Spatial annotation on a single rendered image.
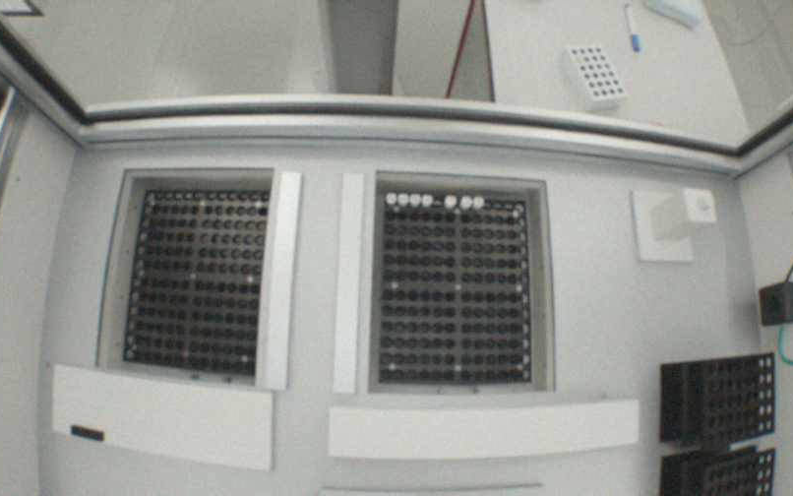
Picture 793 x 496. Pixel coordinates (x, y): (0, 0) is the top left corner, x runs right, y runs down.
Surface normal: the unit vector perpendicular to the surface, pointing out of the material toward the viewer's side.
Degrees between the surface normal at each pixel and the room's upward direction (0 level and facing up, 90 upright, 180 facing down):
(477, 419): 0
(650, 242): 0
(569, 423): 0
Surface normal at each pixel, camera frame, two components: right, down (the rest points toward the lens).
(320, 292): 0.05, -0.25
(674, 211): -1.00, -0.04
